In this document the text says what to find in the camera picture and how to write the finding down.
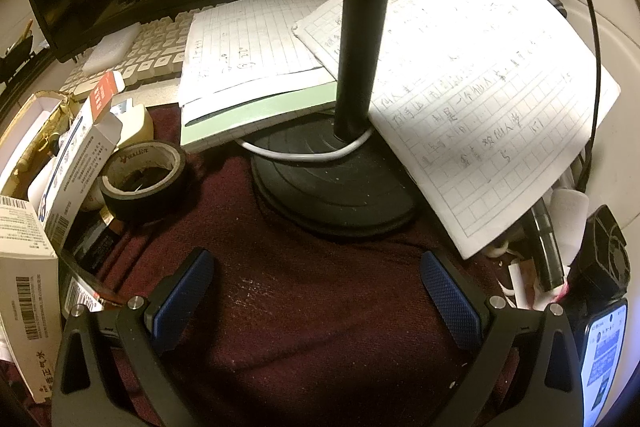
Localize black gold box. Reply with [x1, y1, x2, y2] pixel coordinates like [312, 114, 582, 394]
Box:
[67, 209, 130, 280]

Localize small barcode box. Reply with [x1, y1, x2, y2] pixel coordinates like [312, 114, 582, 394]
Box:
[62, 277, 107, 314]

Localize cream computer keyboard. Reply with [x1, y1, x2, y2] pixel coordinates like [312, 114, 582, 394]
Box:
[60, 9, 201, 100]

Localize gridded handwritten paper sheets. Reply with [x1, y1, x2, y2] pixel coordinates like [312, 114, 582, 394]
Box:
[292, 0, 622, 260]

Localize maroon cloth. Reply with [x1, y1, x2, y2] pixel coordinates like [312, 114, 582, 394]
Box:
[60, 104, 531, 427]

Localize black phone holder clamp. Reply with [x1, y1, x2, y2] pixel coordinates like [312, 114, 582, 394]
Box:
[569, 205, 629, 304]

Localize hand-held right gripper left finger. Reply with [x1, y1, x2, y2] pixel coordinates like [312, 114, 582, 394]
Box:
[50, 248, 216, 427]

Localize smartphone with lit screen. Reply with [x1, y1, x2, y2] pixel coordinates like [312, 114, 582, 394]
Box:
[575, 299, 629, 427]

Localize white box with gold edge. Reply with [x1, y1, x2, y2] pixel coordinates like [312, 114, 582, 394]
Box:
[0, 91, 76, 198]

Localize dark pen holder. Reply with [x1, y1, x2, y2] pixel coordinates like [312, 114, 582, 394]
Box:
[0, 19, 37, 84]

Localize black cable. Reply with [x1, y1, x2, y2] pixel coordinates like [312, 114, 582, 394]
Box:
[550, 0, 602, 192]

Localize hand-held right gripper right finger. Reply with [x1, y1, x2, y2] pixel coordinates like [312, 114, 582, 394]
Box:
[420, 251, 588, 427]

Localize large barcode medicine box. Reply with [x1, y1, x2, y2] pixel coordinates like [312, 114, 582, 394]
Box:
[0, 194, 63, 404]

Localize white foam block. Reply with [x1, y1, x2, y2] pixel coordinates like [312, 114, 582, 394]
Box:
[82, 24, 143, 72]

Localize ring light on black stand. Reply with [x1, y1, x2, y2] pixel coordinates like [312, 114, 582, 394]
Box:
[250, 0, 422, 239]

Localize white cable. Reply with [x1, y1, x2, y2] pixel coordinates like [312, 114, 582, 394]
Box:
[235, 127, 374, 164]

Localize gold cardboard insert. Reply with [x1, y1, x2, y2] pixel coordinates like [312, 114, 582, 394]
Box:
[19, 99, 72, 178]

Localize black tape roll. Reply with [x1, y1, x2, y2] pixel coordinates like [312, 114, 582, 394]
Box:
[99, 140, 187, 224]

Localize black marker pen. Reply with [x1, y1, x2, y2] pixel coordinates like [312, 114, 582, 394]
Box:
[530, 199, 566, 293]

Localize orange white medicine box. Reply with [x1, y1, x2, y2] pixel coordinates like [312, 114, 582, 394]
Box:
[37, 69, 126, 230]

